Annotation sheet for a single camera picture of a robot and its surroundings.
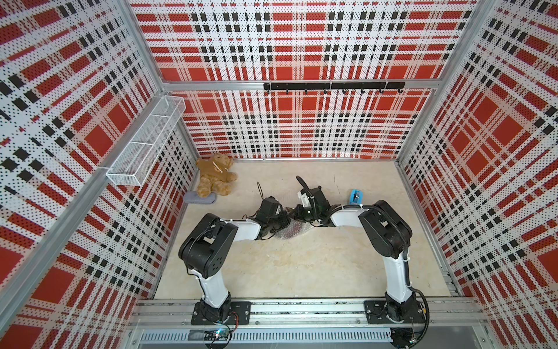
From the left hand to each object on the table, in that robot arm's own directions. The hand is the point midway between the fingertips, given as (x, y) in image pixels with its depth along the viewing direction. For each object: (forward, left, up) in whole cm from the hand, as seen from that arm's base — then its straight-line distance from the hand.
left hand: (293, 219), depth 96 cm
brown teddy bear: (+21, +39, +6) cm, 44 cm away
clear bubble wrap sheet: (-5, 0, 0) cm, 5 cm away
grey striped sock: (+10, +48, +3) cm, 49 cm away
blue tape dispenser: (+11, -30, +1) cm, 32 cm away
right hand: (+2, +1, +1) cm, 2 cm away
